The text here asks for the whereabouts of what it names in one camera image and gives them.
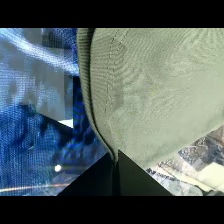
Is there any pale green garment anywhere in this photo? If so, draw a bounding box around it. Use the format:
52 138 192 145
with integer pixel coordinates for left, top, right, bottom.
76 27 224 171

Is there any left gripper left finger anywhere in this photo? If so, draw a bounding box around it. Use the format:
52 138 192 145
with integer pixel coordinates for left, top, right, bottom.
57 152 117 197

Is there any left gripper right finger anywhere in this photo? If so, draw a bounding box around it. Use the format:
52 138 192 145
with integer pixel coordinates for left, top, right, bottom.
116 149 174 197

